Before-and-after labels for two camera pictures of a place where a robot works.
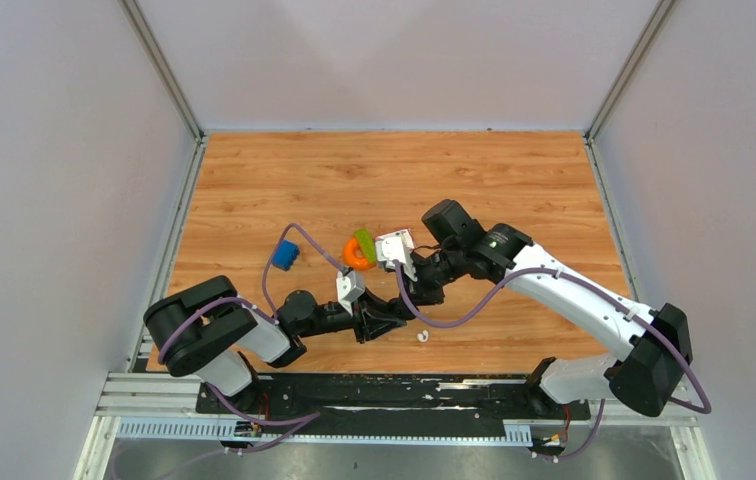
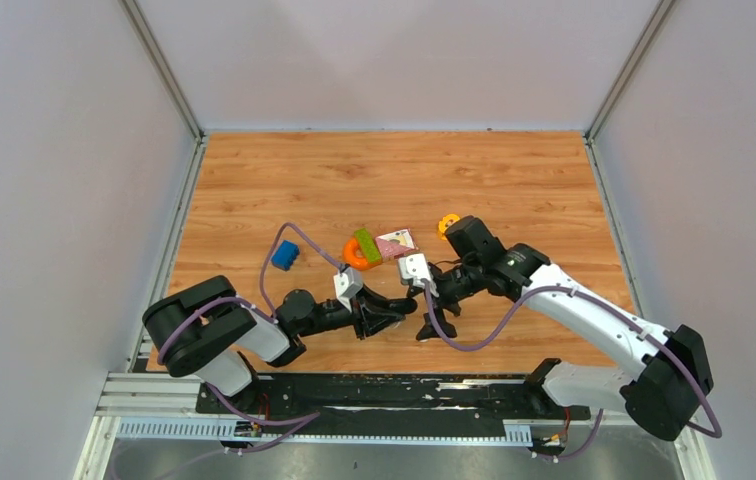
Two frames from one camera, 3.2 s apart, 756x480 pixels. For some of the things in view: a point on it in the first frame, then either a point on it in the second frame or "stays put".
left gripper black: (374, 317) stays put
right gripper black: (419, 291) → (447, 328)
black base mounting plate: (378, 398) stays put
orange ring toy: (350, 257) stays put
